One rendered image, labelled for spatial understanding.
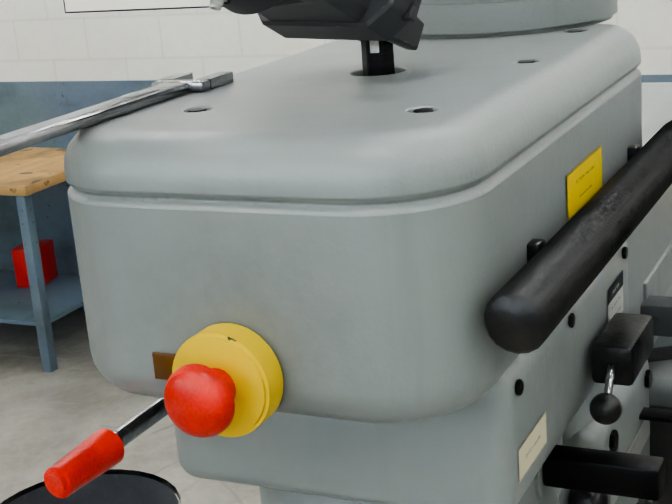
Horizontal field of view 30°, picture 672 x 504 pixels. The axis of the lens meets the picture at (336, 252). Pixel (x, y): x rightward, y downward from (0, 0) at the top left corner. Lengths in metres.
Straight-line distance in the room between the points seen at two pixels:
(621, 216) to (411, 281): 0.21
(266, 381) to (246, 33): 5.12
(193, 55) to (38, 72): 0.92
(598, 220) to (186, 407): 0.28
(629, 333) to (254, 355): 0.35
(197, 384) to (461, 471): 0.20
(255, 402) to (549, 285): 0.17
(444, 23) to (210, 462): 0.38
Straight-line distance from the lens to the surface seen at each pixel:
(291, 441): 0.81
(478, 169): 0.65
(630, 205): 0.83
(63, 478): 0.73
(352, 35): 0.79
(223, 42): 5.82
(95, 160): 0.70
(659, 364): 1.30
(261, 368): 0.66
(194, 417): 0.65
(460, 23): 0.98
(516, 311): 0.64
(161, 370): 0.71
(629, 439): 1.08
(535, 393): 0.80
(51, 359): 5.83
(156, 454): 4.85
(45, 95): 6.44
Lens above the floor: 2.01
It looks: 16 degrees down
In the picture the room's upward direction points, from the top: 5 degrees counter-clockwise
